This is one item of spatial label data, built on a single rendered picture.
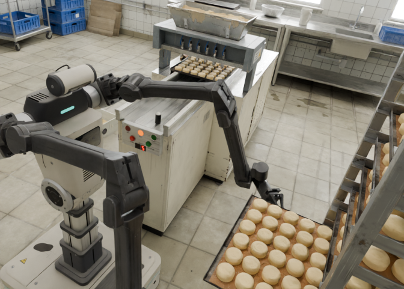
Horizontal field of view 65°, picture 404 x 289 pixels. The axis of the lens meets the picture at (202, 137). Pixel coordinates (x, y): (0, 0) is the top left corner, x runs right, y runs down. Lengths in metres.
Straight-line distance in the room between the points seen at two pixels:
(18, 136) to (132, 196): 0.38
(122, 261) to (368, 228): 0.52
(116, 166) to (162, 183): 1.18
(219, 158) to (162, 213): 0.70
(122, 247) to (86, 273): 0.97
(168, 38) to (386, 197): 2.01
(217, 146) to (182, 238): 0.72
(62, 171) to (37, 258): 0.75
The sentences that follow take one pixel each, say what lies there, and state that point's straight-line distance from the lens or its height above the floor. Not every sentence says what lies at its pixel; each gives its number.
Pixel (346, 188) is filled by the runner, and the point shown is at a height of 1.13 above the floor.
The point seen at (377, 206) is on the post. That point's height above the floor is 1.41.
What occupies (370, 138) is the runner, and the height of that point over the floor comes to 1.31.
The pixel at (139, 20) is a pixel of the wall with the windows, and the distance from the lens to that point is 6.17.
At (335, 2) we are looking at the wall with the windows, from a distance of 5.27.
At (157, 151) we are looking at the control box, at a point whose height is 0.73.
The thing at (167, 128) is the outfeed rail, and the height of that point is 0.90.
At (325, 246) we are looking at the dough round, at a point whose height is 0.97.
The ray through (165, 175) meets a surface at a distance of 1.83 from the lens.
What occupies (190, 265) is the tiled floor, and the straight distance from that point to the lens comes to 2.13.
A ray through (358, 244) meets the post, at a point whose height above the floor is 1.32.
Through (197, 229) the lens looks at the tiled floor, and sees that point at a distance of 2.31.
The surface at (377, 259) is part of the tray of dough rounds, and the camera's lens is 0.75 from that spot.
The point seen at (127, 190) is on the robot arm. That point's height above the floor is 1.24.
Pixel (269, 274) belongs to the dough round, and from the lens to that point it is 0.97.
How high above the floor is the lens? 1.73
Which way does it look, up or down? 32 degrees down
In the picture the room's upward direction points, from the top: 8 degrees clockwise
